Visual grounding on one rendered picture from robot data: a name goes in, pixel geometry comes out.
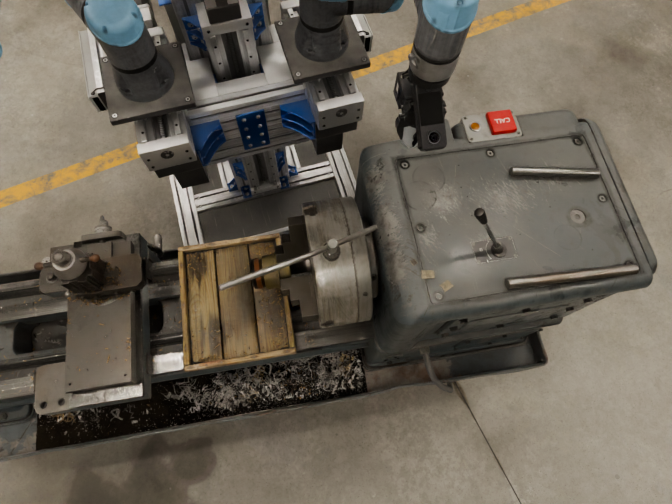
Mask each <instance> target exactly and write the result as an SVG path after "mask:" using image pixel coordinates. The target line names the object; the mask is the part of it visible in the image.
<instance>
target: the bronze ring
mask: <svg viewBox="0 0 672 504"><path fill-rule="evenodd" d="M275 264H277V259H276V253H275V252H274V254H272V255H265V256H262V259H259V258H256V259H252V260H251V272H252V273H253V272H256V271H259V270H261V269H264V268H267V267H269V266H272V265H275ZM289 277H291V269H290V266H287V267H284V268H282V269H279V270H276V271H274V272H271V273H268V274H265V275H263V276H260V277H257V278H255V279H253V284H254V287H255V289H262V288H264V287H266V288H267V289H273V288H279V289H281V285H280V279H284V278H289Z"/></svg>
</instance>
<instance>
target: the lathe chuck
mask: <svg viewBox="0 0 672 504"><path fill-rule="evenodd" d="M312 207H314V208H316V210H317V214H316V216H310V215H306V216H305V217H304V218H305V224H306V231H307V239H308V246H309V252H310V251H313V250H315V249H318V248H320V247H322V246H325V245H327V242H328V240H329V239H331V238H334V239H336V240H339V239H342V238H344V237H346V236H349V232H348V227H347V223H346V218H345V215H344V211H343V208H342V205H341V202H340V200H339V199H338V198H334V199H327V200H320V201H312V202H305V203H302V215H304V210H306V209H308V208H312ZM338 249H339V254H338V256H337V257H336V258H334V259H329V258H327V257H326V256H325V255H324V252H323V253H321V254H319V255H316V256H314V257H311V258H310V261H311V267H312V271H311V272H310V273H311V274H312V275H313V281H314V287H315V293H316V300H317V306H318V312H319V325H320V322H321V323H323V322H325V321H328V320H331V321H333V323H331V324H328V325H325V324H324V325H320V327H321V328H327V327H333V326H339V325H345V324H351V323H356V322H357V321H358V294H357V283H356V275H355V267H354V260H353V254H352V248H351V242H350V241H349V242H347V243H345V244H342V245H340V246H338Z"/></svg>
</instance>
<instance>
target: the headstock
mask: <svg viewBox="0 0 672 504"><path fill-rule="evenodd" d="M516 118H517V121H518V123H519V126H520V129H521V131H522V135H521V136H519V137H511V138H504V139H496V140H489V141H481V142H474V143H469V141H468V138H467V135H466V132H465V129H464V126H463V124H462V123H457V124H455V125H454V126H453V127H452V128H451V131H452V134H453V138H454V141H455V143H449V142H447V145H446V147H445V148H443V149H440V150H434V151H427V152H422V151H420V150H419V149H418V146H416V147H413V148H407V147H406V146H405V145H403V143H402V141H401V140H400V139H399V140H394V141H389V142H385V143H380V144H376V145H372V146H368V147H366V148H364V149H363V151H362V152H361V155H360V160H359V168H358V175H357V182H356V190H355V197H354V200H355V202H356V204H357V207H358V210H359V213H360V216H365V217H366V219H367V221H368V223H369V226H373V225H376V226H377V228H378V229H377V230H376V231H373V232H372V234H373V238H374V242H375V247H376V252H377V259H378V267H379V290H378V295H377V297H376V298H373V314H372V320H373V325H374V330H375V331H376V332H375V335H376V340H377V344H378V346H379V348H380V349H381V350H383V351H384V352H387V353H395V352H401V351H406V350H410V349H411V348H412V347H413V346H414V345H415V344H416V343H417V342H419V341H423V340H429V339H435V338H440V337H442V338H445V337H448V336H452V335H458V334H464V333H470V332H476V331H482V330H488V329H494V328H503V327H506V326H512V325H517V324H523V323H529V322H535V321H541V320H547V319H556V318H559V317H565V316H568V315H570V314H572V313H574V312H576V311H578V310H581V309H583V308H585V307H587V306H589V305H592V304H594V303H596V302H598V301H600V300H602V299H605V298H607V297H609V296H611V295H613V294H616V293H619V292H625V291H631V290H637V289H643V288H647V287H648V286H650V284H651V283H652V280H653V274H654V273H655V271H656V269H657V259H656V256H655V254H654V251H653V249H652V247H651V245H650V242H649V240H648V238H647V235H646V233H645V231H644V229H643V226H642V224H641V222H640V220H639V217H638V215H637V213H636V210H635V208H634V206H633V204H632V201H631V199H630V197H629V195H628V192H627V190H626V188H625V186H624V183H623V181H622V179H621V176H620V174H619V172H618V170H617V167H616V165H615V163H614V161H613V158H612V156H611V154H610V152H609V149H608V147H607V145H606V142H605V140H604V138H603V136H602V133H601V131H600V129H599V127H598V125H597V124H596V123H595V122H593V121H592V120H590V119H588V118H580V119H577V118H576V115H575V114H574V113H573V112H572V111H570V110H567V109H562V110H555V111H547V112H539V113H531V114H524V115H516ZM512 166H514V167H557V168H598V169H599V170H600V175H599V177H598V178H567V177H522V176H510V175H509V169H510V167H512ZM477 208H482V209H484V210H485V213H486V216H487V220H488V222H487V223H488V225H489V227H490V229H491V231H492V233H493V235H494V237H495V239H496V241H497V242H501V243H503V244H504V245H505V246H506V248H507V254H506V255H505V256H504V257H501V258H498V257H495V256H494V255H493V254H492V253H491V246H492V244H493V243H492V241H491V239H490V237H489V235H488V233H487V231H486V230H485V228H484V226H483V225H482V224H480V222H479V221H478V220H477V219H476V217H475V216H474V211H475V210H476V209H477ZM413 259H416V260H417V261H416V262H417V264H416V265H414V266H413V265H412V263H411V262H410V261H409V260H413ZM627 264H636V265H637V266H638V269H639V271H638V273H637V274H632V275H623V276H615V277H606V278H598V279H589V280H581V281H572V282H563V283H555V284H546V285H538V286H529V287H520V288H512V289H507V288H506V286H505V279H506V278H514V277H523V276H532V275H540V274H549V273H558V272H566V271H575V270H584V269H593V268H601V267H610V266H619V265H627ZM421 270H434V271H435V273H434V275H435V278H433V279H421V276H422V271H421ZM446 280H449V281H450V282H451V284H452V285H454V286H453V287H452V288H450V289H449V290H448V291H446V292H445V291H444V290H443V288H442V287H441V286H440V285H441V284H442V283H444V282H445V281H446ZM441 288H442V289H441ZM382 330H383V331H382Z"/></svg>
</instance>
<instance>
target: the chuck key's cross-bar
mask: <svg viewBox="0 0 672 504"><path fill-rule="evenodd" d="M377 229H378V228H377V226H376V225H373V226H370V227H368V228H365V229H363V230H361V231H358V232H356V233H353V234H351V235H349V236H346V237H344V238H342V239H339V240H337V241H338V246H340V245H342V244H345V243H347V242H349V241H352V240H354V239H357V238H359V237H361V236H364V235H366V234H368V233H371V232H373V231H376V230H377ZM328 250H329V249H328V247H327V245H325V246H322V247H320V248H318V249H315V250H313V251H310V252H308V253H305V254H302V255H300V256H297V257H294V258H291V259H289V260H286V261H283V262H280V263H278V264H275V265H272V266H269V267H267V268H264V269H261V270H259V271H256V272H253V273H250V274H248V275H245V276H242V277H239V278H237V279H234V280H231V281H228V282H226V283H223V284H220V285H219V286H218V287H219V289H220V291H222V290H225V289H228V288H230V287H233V286H236V285H239V284H241V283H244V282H247V281H249V280H252V279H255V278H257V277H260V276H263V275H265V274H268V273H271V272H274V271H276V270H279V269H282V268H284V267H287V266H290V265H292V264H295V263H298V262H300V261H303V260H306V259H309V258H311V257H314V256H316V255H319V254H321V253H323V252H326V251H328Z"/></svg>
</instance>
